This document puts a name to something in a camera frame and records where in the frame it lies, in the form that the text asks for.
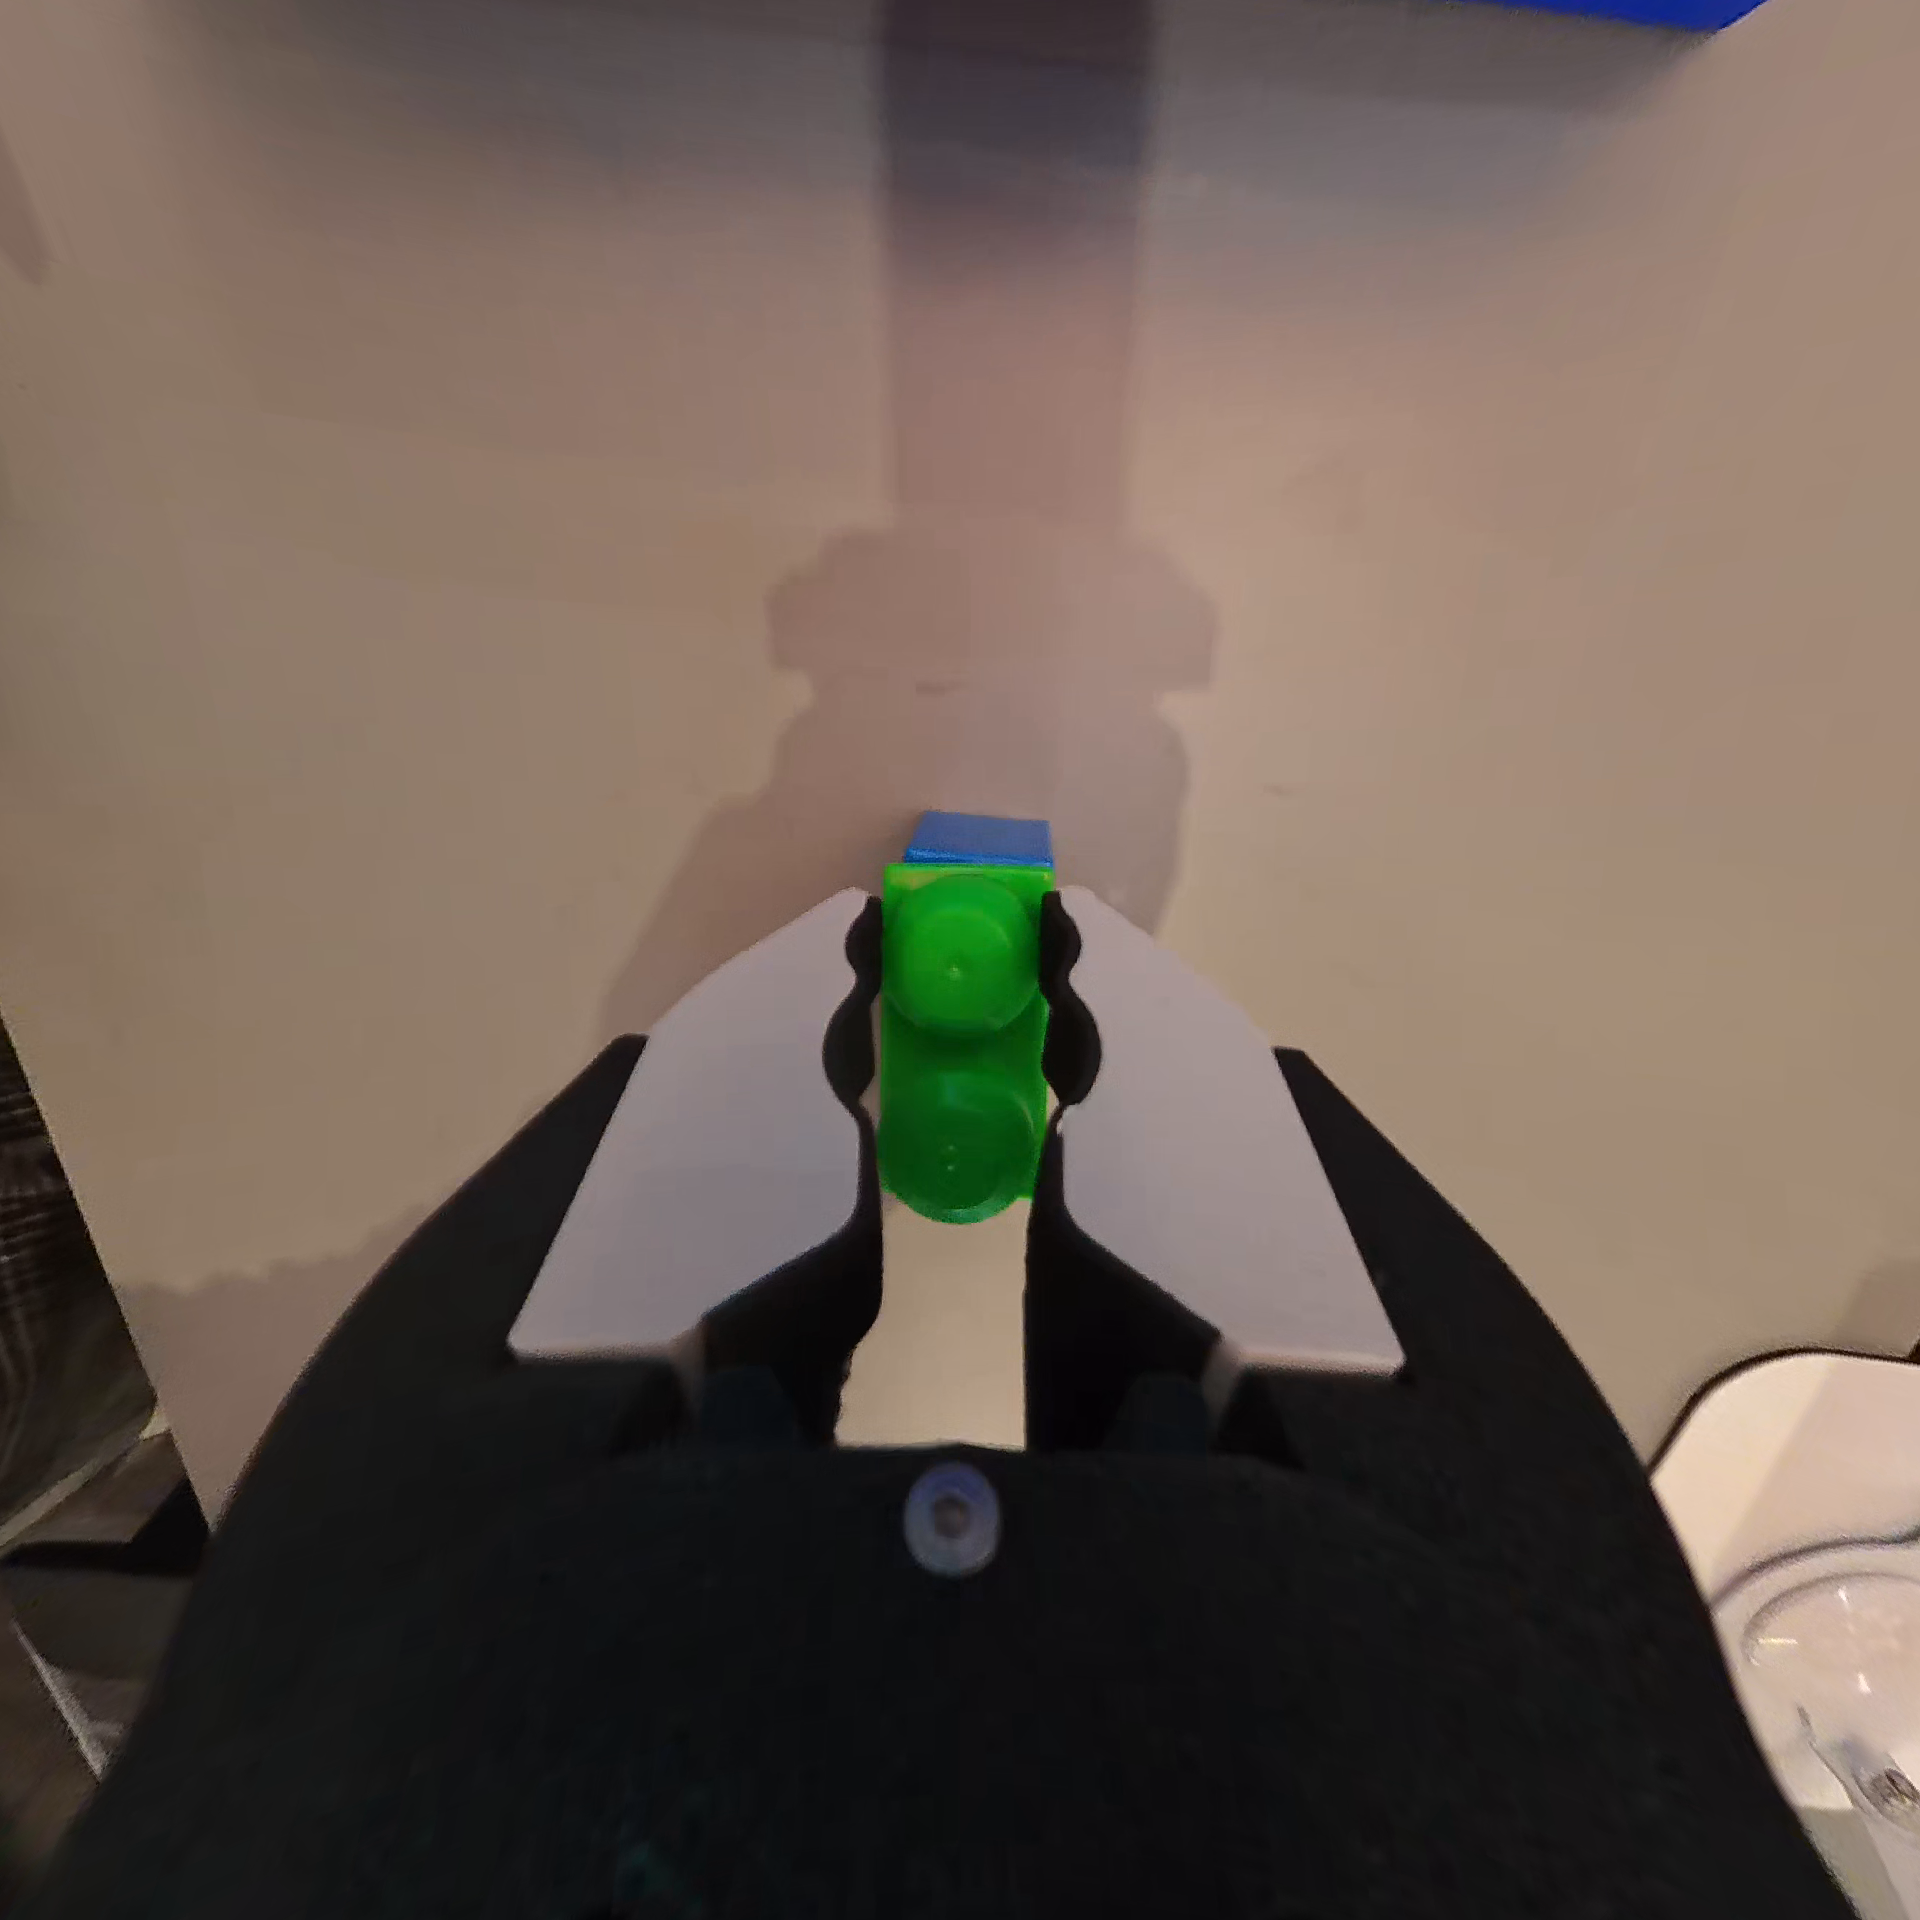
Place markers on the blue plastic bin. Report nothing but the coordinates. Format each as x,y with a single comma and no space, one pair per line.
1620,8

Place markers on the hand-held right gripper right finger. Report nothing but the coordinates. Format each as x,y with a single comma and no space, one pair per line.
1198,1183

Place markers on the green two-stud mega block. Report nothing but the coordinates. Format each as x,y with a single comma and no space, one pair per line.
958,960

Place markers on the small blue mega block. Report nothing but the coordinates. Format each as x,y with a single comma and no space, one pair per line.
982,838

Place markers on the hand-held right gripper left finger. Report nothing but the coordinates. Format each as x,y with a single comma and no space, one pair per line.
703,1170

